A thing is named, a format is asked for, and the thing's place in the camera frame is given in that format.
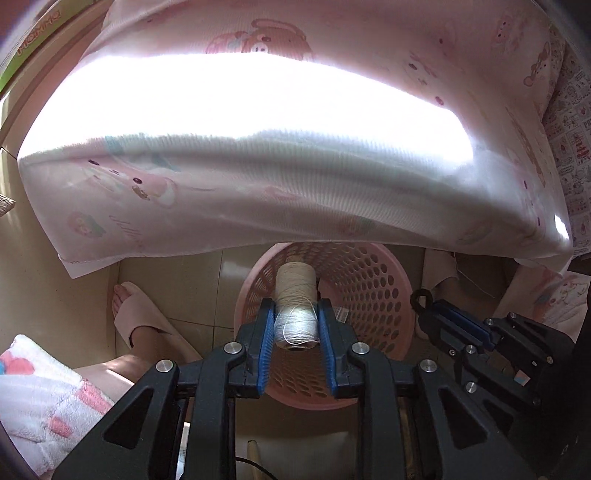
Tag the green La Mamma storage bin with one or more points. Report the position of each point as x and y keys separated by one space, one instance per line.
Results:
x=45 y=22

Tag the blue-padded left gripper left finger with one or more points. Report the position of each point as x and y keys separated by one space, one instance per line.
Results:
x=249 y=378

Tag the pink cartoon bed sheet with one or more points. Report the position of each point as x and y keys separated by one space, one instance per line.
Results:
x=193 y=126

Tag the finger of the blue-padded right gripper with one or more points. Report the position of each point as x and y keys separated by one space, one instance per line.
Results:
x=467 y=323

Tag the white pink fluffy pajama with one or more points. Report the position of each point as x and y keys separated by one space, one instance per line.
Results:
x=46 y=407

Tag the patterned pink pillow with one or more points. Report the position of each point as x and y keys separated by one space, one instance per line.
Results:
x=567 y=124

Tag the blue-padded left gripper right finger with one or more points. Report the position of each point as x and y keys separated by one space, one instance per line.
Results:
x=345 y=370

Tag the pink perforated waste basket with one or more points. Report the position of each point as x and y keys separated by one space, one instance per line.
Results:
x=365 y=279

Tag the black key-shaped tool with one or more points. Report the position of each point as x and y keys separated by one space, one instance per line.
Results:
x=433 y=323

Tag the pink slipper on foot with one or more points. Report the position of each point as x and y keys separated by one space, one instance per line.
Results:
x=144 y=328

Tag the beige thread spool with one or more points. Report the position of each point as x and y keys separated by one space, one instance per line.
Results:
x=296 y=296

